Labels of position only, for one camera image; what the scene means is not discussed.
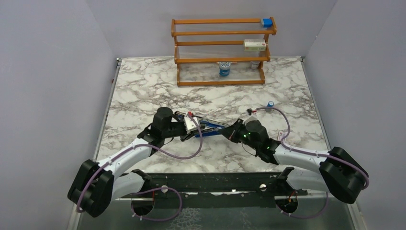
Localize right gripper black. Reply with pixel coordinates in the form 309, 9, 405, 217
220, 118, 259, 151

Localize blue stapler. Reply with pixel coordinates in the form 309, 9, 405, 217
195, 116, 229, 137

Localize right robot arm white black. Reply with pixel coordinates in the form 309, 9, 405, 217
219, 119, 369, 204

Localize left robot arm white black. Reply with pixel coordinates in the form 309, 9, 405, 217
67, 107, 203, 217

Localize small blue capped cylinder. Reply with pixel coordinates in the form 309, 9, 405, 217
265, 101, 274, 113

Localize blue white cup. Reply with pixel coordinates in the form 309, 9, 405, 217
219, 62, 231, 77

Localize white small jar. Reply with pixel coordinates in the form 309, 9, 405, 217
250, 61, 261, 69

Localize orange wooden shelf rack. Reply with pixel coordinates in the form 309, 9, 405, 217
171, 17, 277, 87

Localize white green carton box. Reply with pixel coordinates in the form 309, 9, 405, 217
243, 39, 267, 51

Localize blue box on top shelf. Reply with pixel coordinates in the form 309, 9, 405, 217
260, 18, 273, 28

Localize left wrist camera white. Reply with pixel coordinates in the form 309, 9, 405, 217
184, 112, 200, 134

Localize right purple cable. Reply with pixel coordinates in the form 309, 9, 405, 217
253, 107, 370, 219

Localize purple cable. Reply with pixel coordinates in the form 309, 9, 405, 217
76, 112, 203, 222
253, 107, 370, 219

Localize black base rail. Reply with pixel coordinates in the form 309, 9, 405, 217
124, 167, 310, 212

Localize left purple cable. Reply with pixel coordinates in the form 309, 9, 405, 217
76, 112, 203, 222

